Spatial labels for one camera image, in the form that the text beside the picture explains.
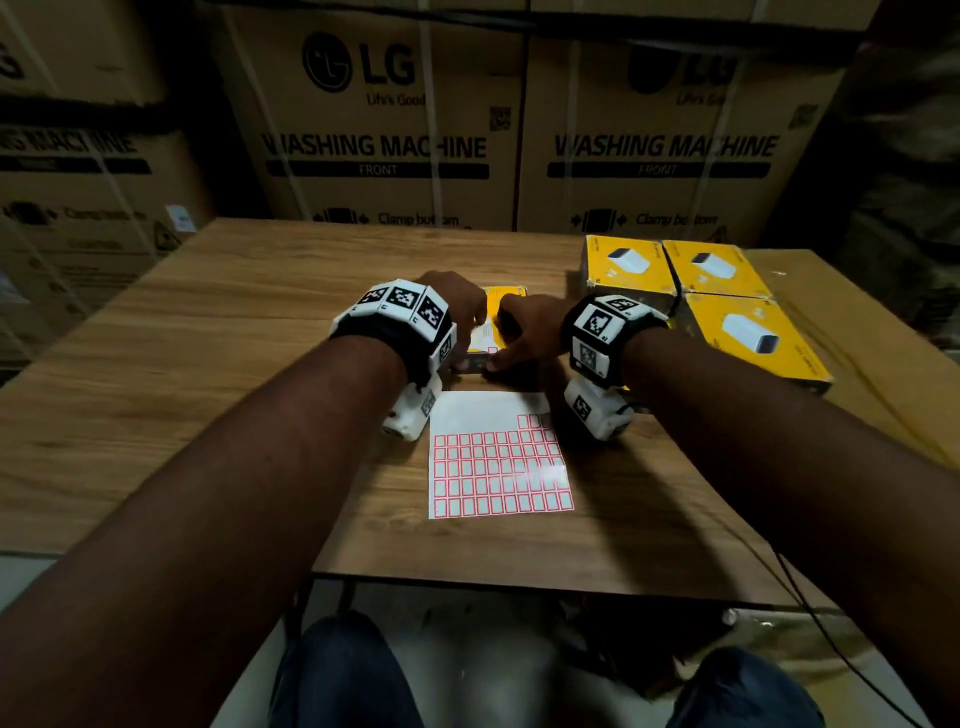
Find person's left hand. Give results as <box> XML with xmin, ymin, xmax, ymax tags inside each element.
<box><xmin>416</xmin><ymin>269</ymin><xmax>489</xmax><ymax>369</ymax></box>

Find person's right hand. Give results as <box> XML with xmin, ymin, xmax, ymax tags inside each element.
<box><xmin>483</xmin><ymin>292</ymin><xmax>579</xmax><ymax>374</ymax></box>

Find yellow box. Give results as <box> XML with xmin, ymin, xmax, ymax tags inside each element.
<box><xmin>453</xmin><ymin>284</ymin><xmax>529</xmax><ymax>374</ymax></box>
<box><xmin>674</xmin><ymin>292</ymin><xmax>835</xmax><ymax>397</ymax></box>
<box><xmin>663</xmin><ymin>239</ymin><xmax>774</xmax><ymax>299</ymax></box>
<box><xmin>581</xmin><ymin>234</ymin><xmax>680</xmax><ymax>313</ymax></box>

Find yellow box back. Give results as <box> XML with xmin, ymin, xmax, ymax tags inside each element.
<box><xmin>581</xmin><ymin>234</ymin><xmax>680</xmax><ymax>313</ymax></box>
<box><xmin>663</xmin><ymin>239</ymin><xmax>774</xmax><ymax>299</ymax></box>

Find sheet of red-bordered labels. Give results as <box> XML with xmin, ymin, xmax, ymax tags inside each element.
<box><xmin>427</xmin><ymin>389</ymin><xmax>576</xmax><ymax>520</ymax></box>

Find person's left forearm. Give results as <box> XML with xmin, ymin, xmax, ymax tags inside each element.
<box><xmin>0</xmin><ymin>335</ymin><xmax>408</xmax><ymax>728</ymax></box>

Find person's right forearm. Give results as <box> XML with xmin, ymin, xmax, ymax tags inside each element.
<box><xmin>620</xmin><ymin>327</ymin><xmax>960</xmax><ymax>728</ymax></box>

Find person's left leg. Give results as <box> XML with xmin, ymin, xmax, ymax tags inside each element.
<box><xmin>268</xmin><ymin>611</ymin><xmax>425</xmax><ymax>728</ymax></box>

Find person's leg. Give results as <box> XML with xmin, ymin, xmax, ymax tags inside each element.
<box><xmin>667</xmin><ymin>647</ymin><xmax>826</xmax><ymax>728</ymax></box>
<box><xmin>268</xmin><ymin>611</ymin><xmax>425</xmax><ymax>728</ymax></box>

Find person's right leg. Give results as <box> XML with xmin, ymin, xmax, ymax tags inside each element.
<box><xmin>667</xmin><ymin>647</ymin><xmax>826</xmax><ymax>728</ymax></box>

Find black wristband with marker tags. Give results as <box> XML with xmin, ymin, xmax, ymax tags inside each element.
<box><xmin>560</xmin><ymin>292</ymin><xmax>671</xmax><ymax>389</ymax></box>
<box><xmin>328</xmin><ymin>278</ymin><xmax>459</xmax><ymax>388</ymax></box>

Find stack of large printed cartons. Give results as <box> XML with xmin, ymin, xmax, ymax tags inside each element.
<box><xmin>0</xmin><ymin>0</ymin><xmax>883</xmax><ymax>369</ymax></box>

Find flat brown cardboard sheet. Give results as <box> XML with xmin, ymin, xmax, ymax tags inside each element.
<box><xmin>746</xmin><ymin>248</ymin><xmax>960</xmax><ymax>470</ymax></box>

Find black stretch wrap band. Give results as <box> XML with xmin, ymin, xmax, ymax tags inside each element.
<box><xmin>0</xmin><ymin>97</ymin><xmax>219</xmax><ymax>136</ymax></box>
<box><xmin>202</xmin><ymin>0</ymin><xmax>864</xmax><ymax>61</ymax></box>

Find plastic wrapped flat carton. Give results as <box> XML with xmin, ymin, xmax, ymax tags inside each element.
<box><xmin>719</xmin><ymin>607</ymin><xmax>871</xmax><ymax>669</ymax></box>

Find plastic wrapped cardboard stack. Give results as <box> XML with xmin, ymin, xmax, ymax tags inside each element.
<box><xmin>764</xmin><ymin>0</ymin><xmax>960</xmax><ymax>350</ymax></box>

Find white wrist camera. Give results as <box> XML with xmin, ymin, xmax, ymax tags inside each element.
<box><xmin>380</xmin><ymin>373</ymin><xmax>445</xmax><ymax>442</ymax></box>
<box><xmin>563</xmin><ymin>374</ymin><xmax>637</xmax><ymax>442</ymax></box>

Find black metal table frame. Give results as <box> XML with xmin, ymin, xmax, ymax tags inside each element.
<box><xmin>284</xmin><ymin>573</ymin><xmax>358</xmax><ymax>639</ymax></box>

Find black camera cable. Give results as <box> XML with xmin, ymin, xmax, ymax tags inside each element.
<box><xmin>772</xmin><ymin>551</ymin><xmax>931</xmax><ymax>728</ymax></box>

